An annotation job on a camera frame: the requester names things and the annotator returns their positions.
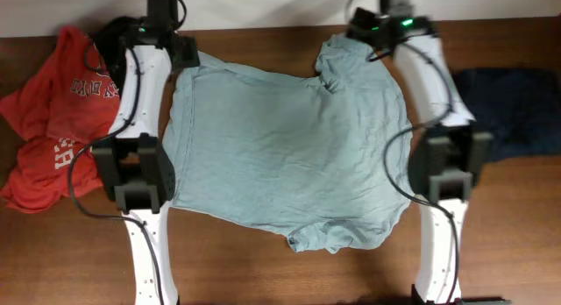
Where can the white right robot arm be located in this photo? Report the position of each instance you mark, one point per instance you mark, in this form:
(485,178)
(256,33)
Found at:
(445,165)

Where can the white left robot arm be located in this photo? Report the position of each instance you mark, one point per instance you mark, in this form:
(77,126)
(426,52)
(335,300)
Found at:
(136,172)

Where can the light grey-blue t-shirt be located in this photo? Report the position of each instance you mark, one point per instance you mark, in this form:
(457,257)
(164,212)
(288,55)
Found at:
(320,161)

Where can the red printed t-shirt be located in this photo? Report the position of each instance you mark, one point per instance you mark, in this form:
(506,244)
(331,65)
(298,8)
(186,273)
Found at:
(57,112)

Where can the folded dark navy garment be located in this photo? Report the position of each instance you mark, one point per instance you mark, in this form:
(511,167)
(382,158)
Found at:
(519,106)

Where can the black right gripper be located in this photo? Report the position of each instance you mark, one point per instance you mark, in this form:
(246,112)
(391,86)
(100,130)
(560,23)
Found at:
(366,33)

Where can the black garment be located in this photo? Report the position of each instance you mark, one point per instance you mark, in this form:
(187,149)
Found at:
(109,42)

